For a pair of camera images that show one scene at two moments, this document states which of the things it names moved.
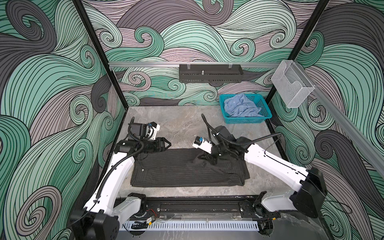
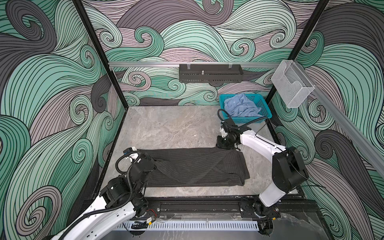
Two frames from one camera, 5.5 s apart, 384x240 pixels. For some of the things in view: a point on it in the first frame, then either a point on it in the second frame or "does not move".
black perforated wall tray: [210, 73] does not move
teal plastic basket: [244, 108] does not move
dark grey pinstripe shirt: [168, 167] does not move
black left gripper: [159, 144] to [149, 158]
